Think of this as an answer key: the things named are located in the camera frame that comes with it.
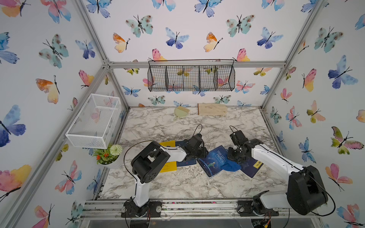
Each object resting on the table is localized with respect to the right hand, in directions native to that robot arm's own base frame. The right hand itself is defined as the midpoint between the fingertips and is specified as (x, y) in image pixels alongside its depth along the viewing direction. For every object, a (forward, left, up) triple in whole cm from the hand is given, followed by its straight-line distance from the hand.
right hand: (231, 156), depth 86 cm
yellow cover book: (-6, +35, -4) cm, 36 cm away
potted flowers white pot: (-9, +66, +9) cm, 67 cm away
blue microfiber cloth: (-7, +1, +2) cm, 7 cm away
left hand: (+5, +13, -4) cm, 14 cm away
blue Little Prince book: (-3, +11, -5) cm, 12 cm away
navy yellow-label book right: (-4, -13, -5) cm, 14 cm away
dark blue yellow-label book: (-3, +26, -5) cm, 27 cm away
